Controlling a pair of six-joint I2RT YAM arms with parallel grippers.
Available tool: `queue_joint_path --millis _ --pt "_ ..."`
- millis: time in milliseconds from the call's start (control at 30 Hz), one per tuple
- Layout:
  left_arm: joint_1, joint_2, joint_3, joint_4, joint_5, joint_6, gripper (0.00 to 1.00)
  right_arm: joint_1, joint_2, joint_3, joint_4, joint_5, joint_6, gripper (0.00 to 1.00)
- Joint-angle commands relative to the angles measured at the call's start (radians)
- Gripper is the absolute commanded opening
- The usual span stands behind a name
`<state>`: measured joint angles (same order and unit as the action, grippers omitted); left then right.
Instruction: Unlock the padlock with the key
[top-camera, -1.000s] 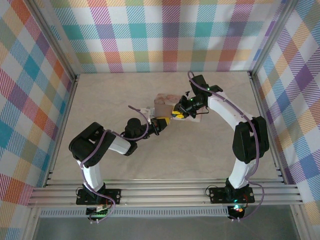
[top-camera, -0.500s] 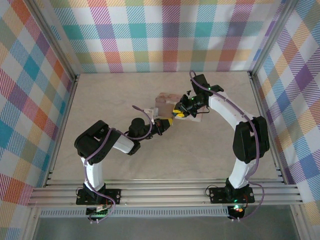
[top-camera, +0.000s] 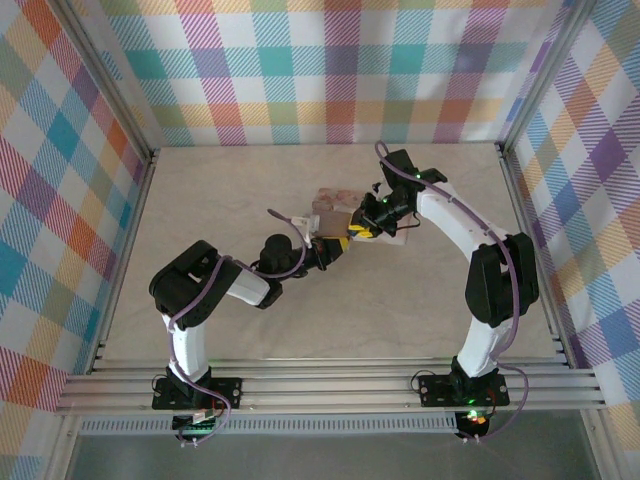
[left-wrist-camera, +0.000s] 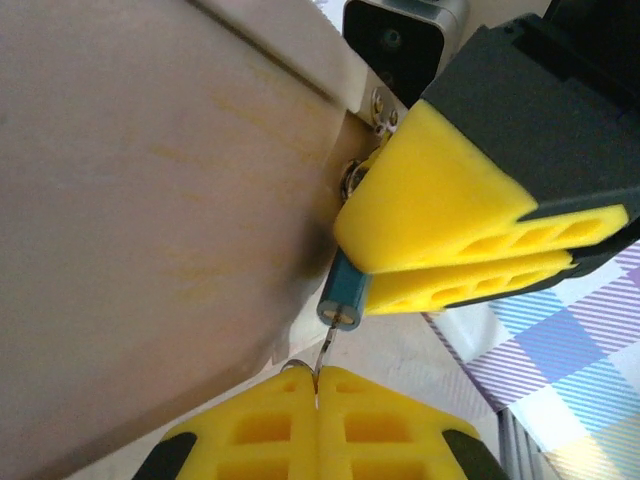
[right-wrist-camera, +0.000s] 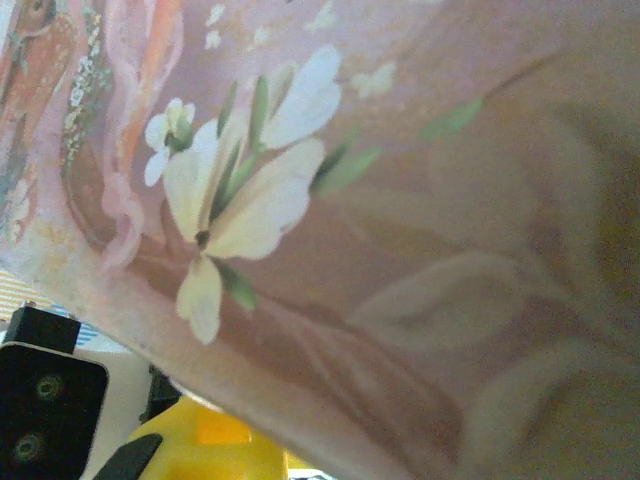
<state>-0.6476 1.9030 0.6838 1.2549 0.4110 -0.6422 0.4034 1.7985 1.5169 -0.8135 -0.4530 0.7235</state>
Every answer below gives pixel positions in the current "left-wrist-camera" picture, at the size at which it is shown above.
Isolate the aluminium side rail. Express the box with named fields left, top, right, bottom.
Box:
left=497, top=405, right=551, bottom=480

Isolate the pink illustrated diary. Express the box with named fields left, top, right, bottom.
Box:
left=0, top=0, right=401, bottom=480

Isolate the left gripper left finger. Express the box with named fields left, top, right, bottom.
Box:
left=132, top=366, right=320, bottom=480

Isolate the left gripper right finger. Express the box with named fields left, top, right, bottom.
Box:
left=318, top=365, right=511, bottom=480

